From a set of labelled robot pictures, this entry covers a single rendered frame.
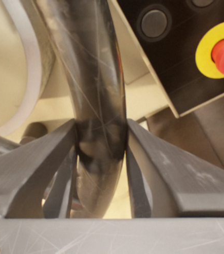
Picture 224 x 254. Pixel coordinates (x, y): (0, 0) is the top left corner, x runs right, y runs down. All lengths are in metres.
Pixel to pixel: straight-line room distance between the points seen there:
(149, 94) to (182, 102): 0.12
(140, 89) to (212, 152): 0.55
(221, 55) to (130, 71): 0.16
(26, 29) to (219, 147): 0.75
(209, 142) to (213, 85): 0.65
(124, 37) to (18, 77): 0.15
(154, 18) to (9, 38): 0.13
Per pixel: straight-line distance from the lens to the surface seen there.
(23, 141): 0.38
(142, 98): 0.36
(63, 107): 0.37
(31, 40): 0.23
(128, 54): 0.33
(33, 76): 0.25
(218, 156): 0.85
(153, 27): 0.21
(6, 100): 0.26
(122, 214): 0.88
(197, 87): 0.25
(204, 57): 0.24
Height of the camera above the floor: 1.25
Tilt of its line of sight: 30 degrees down
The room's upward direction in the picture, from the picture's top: 38 degrees counter-clockwise
